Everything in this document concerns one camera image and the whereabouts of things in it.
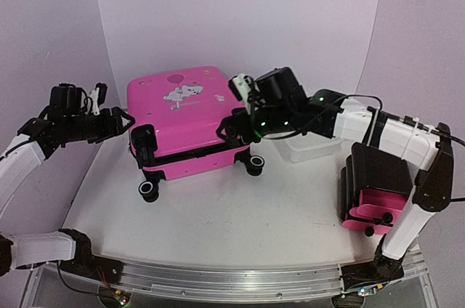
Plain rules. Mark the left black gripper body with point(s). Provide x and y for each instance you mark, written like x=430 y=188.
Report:
x=77 y=130

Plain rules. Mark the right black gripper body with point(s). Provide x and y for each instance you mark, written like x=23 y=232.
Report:
x=278 y=121

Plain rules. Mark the pink hard-shell suitcase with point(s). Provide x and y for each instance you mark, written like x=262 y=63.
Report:
x=177 y=125

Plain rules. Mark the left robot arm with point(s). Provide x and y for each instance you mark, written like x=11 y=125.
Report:
x=72 y=115

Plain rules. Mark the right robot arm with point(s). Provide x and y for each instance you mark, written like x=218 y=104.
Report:
x=276 y=104

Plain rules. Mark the white perforated plastic basket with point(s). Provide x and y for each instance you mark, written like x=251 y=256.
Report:
x=311 y=146

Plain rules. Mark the black and pink drawer organizer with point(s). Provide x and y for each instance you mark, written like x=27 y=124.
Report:
x=374 y=189

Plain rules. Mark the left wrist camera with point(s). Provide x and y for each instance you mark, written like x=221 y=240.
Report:
x=95 y=99

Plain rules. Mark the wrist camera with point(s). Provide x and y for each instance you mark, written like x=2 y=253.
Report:
x=95 y=99
x=243 y=87

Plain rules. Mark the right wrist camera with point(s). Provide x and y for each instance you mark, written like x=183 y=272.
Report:
x=243 y=87

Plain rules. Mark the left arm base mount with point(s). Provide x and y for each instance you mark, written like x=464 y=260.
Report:
x=86 y=264

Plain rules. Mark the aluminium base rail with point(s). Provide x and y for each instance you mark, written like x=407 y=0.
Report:
x=264 y=285

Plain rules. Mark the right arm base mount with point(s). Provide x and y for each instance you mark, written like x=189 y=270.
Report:
x=366 y=275

